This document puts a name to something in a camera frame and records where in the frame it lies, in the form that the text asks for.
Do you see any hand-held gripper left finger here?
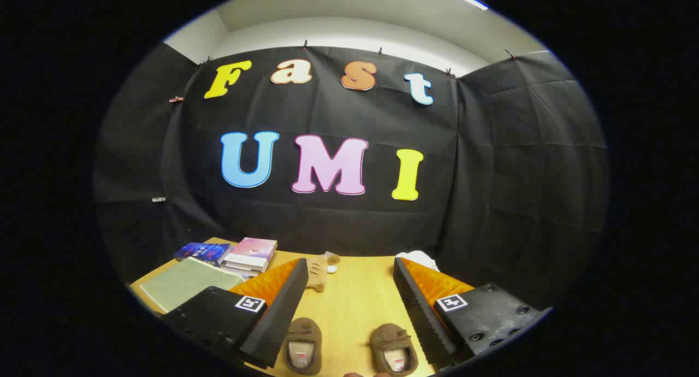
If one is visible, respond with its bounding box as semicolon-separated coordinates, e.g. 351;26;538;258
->
164;258;310;369

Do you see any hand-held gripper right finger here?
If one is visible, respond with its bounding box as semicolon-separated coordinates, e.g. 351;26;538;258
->
393;257;553;369

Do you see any brown fuzzy shoe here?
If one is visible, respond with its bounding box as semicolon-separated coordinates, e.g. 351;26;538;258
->
370;323;419;374
283;317;323;376

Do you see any cream fabric storage box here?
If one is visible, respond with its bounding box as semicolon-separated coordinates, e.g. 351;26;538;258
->
140;257;245;314

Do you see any white plush toy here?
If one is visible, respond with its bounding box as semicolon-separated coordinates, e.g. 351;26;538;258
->
395;250;440;273

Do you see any brown plush toy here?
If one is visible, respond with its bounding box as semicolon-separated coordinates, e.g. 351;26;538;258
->
306;252;341;293

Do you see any pink book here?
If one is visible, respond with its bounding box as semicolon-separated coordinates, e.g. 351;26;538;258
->
225;237;278;269

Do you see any blue book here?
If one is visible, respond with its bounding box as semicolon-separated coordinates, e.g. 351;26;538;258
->
174;242;234;267

